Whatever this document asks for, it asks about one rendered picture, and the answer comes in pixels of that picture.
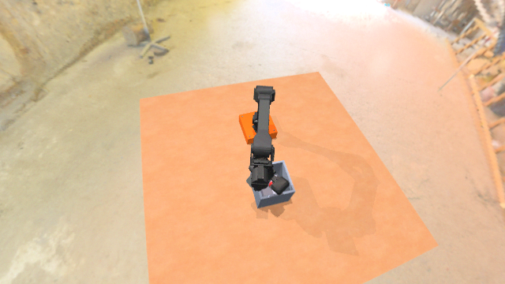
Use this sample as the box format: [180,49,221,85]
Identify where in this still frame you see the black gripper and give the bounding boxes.
[249,165,290,195]

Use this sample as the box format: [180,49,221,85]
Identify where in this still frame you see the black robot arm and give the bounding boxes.
[246,85,275,192]

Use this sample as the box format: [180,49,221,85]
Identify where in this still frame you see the white square plate with hole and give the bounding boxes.
[261,182,276,197]

